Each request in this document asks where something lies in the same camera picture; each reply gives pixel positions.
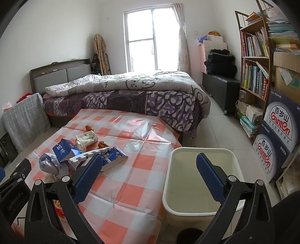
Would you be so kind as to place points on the orange peel piece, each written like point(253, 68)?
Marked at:
point(102, 144)

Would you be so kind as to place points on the black storage bench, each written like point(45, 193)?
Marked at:
point(225, 91)

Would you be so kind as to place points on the blue biscuit box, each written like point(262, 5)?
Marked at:
point(111, 158)

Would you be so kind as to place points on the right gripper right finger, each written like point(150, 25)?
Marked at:
point(256, 222)

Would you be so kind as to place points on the white plastic trash bin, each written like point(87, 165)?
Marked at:
point(186, 198)

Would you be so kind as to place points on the brown cardboard box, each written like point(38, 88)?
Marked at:
point(287, 74)

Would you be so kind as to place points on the red instant noodle cup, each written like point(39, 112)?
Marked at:
point(59, 209)

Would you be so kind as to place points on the plaid folded item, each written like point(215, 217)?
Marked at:
point(100, 51)

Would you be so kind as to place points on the blue milk carton box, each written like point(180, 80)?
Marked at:
point(65, 149)

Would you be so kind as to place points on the orange white checkered mat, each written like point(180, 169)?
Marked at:
point(124, 204)

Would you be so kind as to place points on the person's left hand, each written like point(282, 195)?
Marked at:
point(18, 230)

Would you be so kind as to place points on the grey checkered cushion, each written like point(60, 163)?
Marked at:
point(25, 121)

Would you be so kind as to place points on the wooden bookshelf with books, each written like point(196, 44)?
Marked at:
point(261, 34)

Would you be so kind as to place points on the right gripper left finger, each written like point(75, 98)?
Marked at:
point(42, 224)

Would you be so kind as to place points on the upper Ganten water carton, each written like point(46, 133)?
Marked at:
point(282, 116)

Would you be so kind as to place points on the white paper ball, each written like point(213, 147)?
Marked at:
point(50, 164)

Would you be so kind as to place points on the green leaf paper cup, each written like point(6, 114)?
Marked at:
point(86, 139)

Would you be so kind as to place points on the bed with grey headboard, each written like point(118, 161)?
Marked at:
point(59, 73)

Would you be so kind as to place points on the ganten water carton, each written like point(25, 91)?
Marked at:
point(282, 116)
point(271, 153)

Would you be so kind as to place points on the stack of white papers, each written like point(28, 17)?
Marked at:
point(288, 182)

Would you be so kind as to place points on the pile of dark clothes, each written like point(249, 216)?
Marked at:
point(221, 63)

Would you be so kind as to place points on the lower Ganten water carton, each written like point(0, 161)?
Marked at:
point(271, 153)

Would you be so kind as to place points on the beige curtain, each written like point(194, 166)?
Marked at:
point(183, 53)

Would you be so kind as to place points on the pink white storage cabinet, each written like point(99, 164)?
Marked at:
point(213, 40)

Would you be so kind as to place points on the window with white frame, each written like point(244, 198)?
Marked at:
point(151, 36)

